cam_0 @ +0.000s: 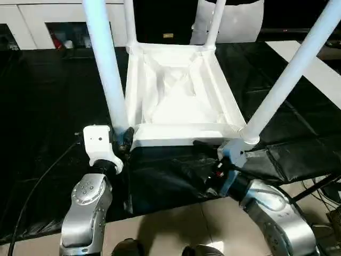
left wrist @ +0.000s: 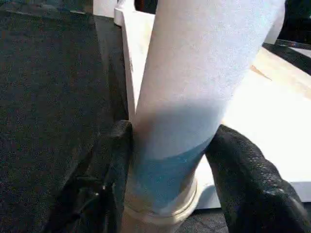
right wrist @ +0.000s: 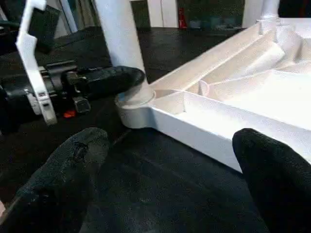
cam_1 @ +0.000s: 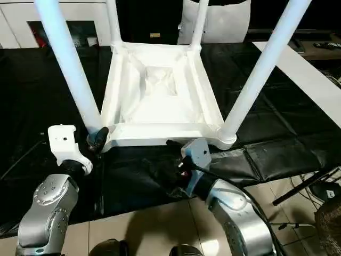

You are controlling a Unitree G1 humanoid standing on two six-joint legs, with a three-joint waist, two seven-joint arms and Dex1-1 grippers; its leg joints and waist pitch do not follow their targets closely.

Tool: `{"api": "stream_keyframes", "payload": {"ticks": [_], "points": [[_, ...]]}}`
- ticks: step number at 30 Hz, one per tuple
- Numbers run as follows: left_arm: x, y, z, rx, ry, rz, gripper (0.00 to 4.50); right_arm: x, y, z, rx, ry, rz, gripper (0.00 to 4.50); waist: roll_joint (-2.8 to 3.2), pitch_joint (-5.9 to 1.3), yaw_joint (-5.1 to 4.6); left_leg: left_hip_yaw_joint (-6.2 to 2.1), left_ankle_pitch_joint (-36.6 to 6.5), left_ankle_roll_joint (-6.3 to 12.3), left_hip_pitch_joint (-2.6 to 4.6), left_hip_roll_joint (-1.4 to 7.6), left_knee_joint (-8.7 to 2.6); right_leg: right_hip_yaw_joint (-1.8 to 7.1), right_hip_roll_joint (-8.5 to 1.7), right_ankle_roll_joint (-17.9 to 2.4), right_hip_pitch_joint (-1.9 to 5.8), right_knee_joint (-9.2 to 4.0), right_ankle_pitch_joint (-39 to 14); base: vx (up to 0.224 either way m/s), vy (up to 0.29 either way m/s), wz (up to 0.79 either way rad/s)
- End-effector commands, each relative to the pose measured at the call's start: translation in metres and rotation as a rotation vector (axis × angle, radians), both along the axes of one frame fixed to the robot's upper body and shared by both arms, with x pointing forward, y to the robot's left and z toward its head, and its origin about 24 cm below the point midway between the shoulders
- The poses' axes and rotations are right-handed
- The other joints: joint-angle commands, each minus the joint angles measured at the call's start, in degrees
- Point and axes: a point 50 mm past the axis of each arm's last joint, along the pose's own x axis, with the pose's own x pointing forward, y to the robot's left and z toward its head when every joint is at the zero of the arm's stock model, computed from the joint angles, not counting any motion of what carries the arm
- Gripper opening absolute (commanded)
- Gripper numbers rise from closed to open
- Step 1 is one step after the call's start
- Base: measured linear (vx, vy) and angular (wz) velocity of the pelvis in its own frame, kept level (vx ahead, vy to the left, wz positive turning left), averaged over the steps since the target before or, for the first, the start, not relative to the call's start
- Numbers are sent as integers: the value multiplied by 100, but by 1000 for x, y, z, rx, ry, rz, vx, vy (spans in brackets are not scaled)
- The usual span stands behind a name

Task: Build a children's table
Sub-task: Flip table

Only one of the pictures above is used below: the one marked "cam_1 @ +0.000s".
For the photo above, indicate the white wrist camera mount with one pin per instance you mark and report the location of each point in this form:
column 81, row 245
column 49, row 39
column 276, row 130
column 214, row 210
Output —
column 198, row 154
column 62, row 144

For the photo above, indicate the dark robot foot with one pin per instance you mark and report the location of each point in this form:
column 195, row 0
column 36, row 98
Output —
column 109, row 248
column 186, row 250

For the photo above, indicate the black work mat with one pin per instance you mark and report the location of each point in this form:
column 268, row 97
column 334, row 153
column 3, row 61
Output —
column 40, row 93

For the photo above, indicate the black flat television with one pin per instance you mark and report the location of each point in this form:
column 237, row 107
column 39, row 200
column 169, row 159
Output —
column 293, row 30

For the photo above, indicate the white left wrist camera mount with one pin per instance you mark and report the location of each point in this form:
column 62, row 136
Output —
column 62, row 144

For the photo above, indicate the black metal stand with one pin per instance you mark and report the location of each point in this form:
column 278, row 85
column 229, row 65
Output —
column 301, row 186

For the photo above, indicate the black furniture with yellow label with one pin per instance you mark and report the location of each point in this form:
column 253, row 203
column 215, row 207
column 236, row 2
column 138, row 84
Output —
column 144, row 18

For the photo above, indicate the dark left robot foot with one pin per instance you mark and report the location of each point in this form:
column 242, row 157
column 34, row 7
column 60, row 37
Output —
column 109, row 248

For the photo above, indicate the black adapter with white label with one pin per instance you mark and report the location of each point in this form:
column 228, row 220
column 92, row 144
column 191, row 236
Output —
column 329, row 192

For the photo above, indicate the white flat board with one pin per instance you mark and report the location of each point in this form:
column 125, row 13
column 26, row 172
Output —
column 306, row 74

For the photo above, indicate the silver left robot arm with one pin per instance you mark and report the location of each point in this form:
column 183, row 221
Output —
column 50, row 192

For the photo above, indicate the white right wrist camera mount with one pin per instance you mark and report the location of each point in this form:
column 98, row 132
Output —
column 198, row 154

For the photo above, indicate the dark right robot foot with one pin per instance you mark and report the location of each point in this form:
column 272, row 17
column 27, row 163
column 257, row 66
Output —
column 186, row 250

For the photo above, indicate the black remote control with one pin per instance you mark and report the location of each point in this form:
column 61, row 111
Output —
column 327, row 45

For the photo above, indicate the brown furry object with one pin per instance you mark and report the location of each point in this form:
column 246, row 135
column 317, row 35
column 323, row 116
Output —
column 330, row 226

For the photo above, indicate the white glass-door cabinet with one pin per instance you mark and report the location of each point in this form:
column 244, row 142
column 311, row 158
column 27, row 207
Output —
column 13, row 26

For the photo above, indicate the white plastic table top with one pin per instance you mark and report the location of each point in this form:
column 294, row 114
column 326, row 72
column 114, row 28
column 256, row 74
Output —
column 160, row 112

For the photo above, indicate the small white cup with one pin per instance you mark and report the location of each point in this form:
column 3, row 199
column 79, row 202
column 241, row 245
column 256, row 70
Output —
column 92, row 41

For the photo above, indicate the white plastic table leg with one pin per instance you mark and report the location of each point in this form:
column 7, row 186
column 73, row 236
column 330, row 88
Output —
column 113, row 21
column 255, row 74
column 199, row 24
column 69, row 66

